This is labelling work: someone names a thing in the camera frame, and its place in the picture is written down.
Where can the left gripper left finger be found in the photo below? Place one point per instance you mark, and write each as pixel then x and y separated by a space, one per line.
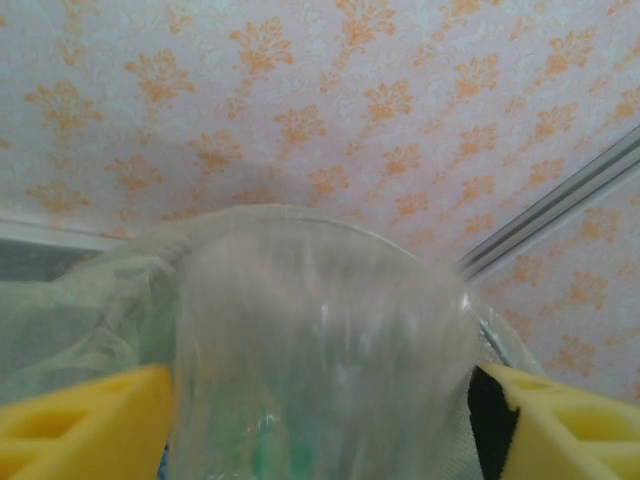
pixel 75 430

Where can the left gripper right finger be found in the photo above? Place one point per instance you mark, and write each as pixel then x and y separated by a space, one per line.
pixel 565 435

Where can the blue-label bottle white cap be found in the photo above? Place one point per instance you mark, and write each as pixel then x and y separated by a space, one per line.
pixel 325 350

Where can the aluminium back frame bar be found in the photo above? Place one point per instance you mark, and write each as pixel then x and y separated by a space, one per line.
pixel 40 232

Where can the aluminium frame post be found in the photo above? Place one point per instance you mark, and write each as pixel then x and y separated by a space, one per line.
pixel 550 207

